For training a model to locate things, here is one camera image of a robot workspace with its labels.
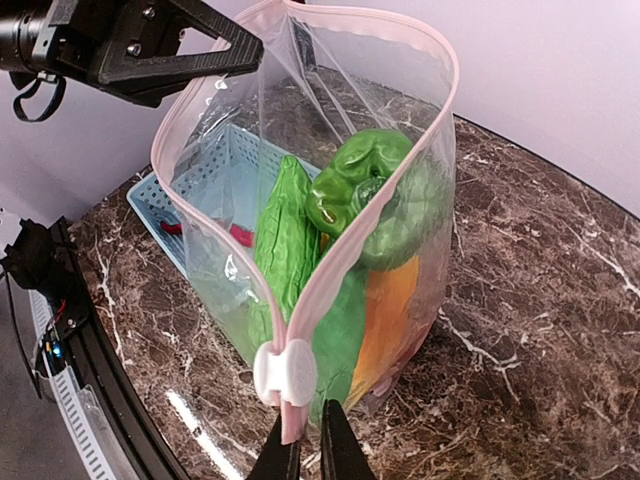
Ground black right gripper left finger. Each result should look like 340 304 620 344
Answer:
246 414 301 480

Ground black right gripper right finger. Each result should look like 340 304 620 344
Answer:
321 399 376 480

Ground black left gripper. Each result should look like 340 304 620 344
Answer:
29 0 264 106

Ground orange yellow toy mango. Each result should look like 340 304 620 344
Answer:
345 255 420 408

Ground clear zip top bag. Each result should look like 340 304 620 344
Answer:
151 1 460 443

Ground green toy bitter gourd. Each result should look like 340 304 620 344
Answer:
255 155 321 322

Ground green toy bell pepper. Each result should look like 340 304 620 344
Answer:
305 129 452 271

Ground light blue plastic basket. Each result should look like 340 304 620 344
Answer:
127 120 326 289

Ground red toy chili pepper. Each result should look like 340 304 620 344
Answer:
159 219 256 247

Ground white slotted cable duct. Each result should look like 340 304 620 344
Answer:
29 291 137 479

